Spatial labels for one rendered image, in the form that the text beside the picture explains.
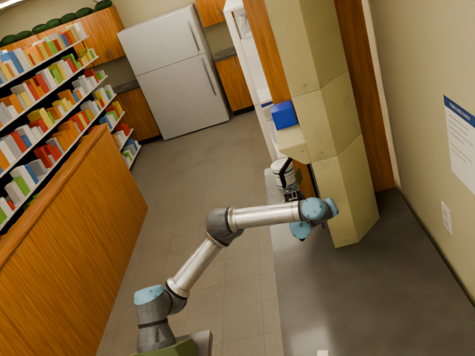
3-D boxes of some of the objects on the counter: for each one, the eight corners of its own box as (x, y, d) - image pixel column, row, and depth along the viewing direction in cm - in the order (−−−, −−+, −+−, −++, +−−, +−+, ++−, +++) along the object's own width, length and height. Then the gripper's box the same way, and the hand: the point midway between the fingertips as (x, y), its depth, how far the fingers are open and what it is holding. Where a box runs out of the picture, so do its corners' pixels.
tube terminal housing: (370, 198, 227) (339, 58, 192) (388, 234, 198) (356, 78, 164) (323, 211, 230) (285, 76, 196) (335, 248, 202) (292, 97, 168)
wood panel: (394, 184, 231) (338, -112, 169) (395, 186, 228) (341, -113, 166) (305, 208, 239) (221, -67, 176) (306, 211, 236) (221, -67, 174)
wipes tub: (296, 176, 273) (290, 155, 267) (298, 186, 262) (292, 164, 255) (276, 181, 275) (270, 161, 269) (278, 191, 264) (271, 171, 257)
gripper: (304, 196, 171) (297, 172, 190) (282, 203, 173) (278, 178, 192) (309, 214, 175) (302, 188, 194) (288, 220, 177) (283, 193, 195)
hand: (292, 190), depth 193 cm, fingers closed
